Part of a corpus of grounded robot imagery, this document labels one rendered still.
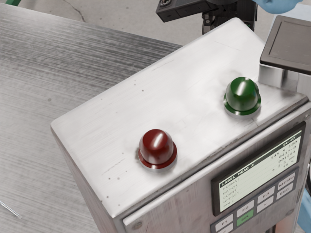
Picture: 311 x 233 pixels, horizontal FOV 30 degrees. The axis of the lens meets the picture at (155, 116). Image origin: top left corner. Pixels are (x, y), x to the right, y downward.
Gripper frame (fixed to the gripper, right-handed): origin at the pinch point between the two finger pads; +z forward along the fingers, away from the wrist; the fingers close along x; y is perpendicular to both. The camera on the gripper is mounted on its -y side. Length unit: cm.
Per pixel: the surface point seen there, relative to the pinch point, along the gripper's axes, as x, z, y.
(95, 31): 19.0, 16.0, -31.1
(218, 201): -47, -43, 9
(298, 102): -41, -48, 14
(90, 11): 102, 99, -74
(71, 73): 6.4, 16.0, -33.1
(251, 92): -42, -50, 11
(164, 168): -48, -49, 6
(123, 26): 95, 99, -57
